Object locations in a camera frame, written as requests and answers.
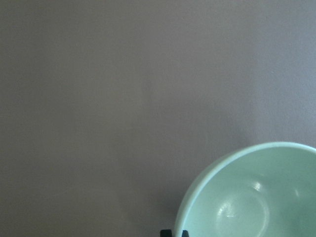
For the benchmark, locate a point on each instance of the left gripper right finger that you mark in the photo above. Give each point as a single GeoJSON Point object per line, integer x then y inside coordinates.
{"type": "Point", "coordinates": [185, 233]}

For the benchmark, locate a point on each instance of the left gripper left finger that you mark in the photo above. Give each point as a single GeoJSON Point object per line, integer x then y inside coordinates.
{"type": "Point", "coordinates": [165, 233]}

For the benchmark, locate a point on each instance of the light green bowl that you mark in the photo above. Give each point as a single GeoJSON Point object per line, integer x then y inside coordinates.
{"type": "Point", "coordinates": [266, 190]}

